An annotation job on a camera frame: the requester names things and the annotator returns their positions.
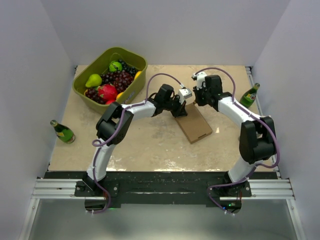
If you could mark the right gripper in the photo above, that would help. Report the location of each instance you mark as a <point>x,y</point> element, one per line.
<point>197,94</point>

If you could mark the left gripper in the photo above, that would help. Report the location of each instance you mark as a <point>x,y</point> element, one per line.
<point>180,111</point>

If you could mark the brown cardboard express box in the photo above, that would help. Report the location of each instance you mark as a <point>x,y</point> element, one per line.
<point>194,126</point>

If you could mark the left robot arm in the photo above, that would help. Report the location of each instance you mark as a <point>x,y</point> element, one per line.
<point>113,126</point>

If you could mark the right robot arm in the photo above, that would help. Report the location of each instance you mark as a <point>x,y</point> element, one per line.
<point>257,134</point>

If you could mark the green glass bottle right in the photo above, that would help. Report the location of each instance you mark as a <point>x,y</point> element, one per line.
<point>249,97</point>

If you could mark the green glass bottle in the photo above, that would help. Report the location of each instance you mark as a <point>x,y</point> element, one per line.
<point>249,97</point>
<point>64,133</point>

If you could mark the yellow fruit at basket edge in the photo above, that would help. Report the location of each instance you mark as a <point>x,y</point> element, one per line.
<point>137,75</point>

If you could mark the dark blue grape bunch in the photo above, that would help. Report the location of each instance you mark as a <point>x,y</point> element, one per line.
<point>127,68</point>

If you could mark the red grape bunch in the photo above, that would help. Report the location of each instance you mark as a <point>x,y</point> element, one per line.
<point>119,79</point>

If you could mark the red dragon fruit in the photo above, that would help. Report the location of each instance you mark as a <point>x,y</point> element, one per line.
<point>107,92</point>

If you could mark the green apple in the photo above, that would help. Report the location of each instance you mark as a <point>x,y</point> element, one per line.
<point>115,66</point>

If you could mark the small dark grape bunch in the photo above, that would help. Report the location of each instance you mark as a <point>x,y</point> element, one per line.
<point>93,94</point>

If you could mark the green pear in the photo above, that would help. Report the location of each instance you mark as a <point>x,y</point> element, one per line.
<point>94,80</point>

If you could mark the olive green plastic basket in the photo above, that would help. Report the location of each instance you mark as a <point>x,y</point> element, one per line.
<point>100,66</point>

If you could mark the green glass bottle left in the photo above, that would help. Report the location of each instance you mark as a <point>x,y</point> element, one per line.
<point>64,133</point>

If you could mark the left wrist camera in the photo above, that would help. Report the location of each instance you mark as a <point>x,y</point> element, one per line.
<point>184,93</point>

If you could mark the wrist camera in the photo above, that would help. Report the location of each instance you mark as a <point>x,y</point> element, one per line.
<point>200,79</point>
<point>184,93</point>

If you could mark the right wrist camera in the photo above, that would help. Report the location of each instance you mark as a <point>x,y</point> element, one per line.
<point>200,79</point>

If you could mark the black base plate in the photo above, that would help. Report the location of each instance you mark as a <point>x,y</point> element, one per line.
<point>162,188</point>

